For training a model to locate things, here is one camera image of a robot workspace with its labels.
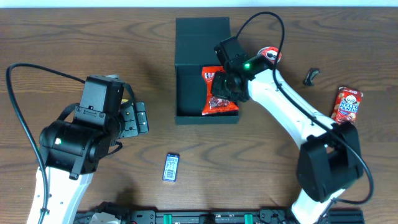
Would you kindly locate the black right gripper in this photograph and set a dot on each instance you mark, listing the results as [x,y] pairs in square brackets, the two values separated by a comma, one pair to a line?
[222,86]

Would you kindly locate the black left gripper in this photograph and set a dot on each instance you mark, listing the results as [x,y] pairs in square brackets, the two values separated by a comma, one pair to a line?
[134,119]

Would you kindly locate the red Hacks candy bag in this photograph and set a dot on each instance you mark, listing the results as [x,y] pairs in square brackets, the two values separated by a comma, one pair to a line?
[214,104]

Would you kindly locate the red Pringles can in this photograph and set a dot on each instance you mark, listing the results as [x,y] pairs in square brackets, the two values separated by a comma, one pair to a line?
[271,53]

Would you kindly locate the black gift box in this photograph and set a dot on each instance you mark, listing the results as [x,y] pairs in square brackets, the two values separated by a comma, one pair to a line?
[195,39]

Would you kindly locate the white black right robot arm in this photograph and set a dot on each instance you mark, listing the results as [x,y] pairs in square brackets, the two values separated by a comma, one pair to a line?
[330,156]

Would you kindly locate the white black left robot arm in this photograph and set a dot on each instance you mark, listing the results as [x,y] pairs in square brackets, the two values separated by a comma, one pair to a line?
[71,153]

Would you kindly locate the red Hello Panda pack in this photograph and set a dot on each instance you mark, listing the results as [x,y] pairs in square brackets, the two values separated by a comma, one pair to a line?
[346,105]

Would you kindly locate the blue white small box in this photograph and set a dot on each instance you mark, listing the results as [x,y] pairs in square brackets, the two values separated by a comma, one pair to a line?
[171,167]

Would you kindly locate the small black clip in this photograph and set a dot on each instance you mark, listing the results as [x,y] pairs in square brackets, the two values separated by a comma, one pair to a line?
[312,73]

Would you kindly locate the black rail with green clips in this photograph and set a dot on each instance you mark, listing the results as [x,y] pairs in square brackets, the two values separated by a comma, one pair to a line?
[108,212]

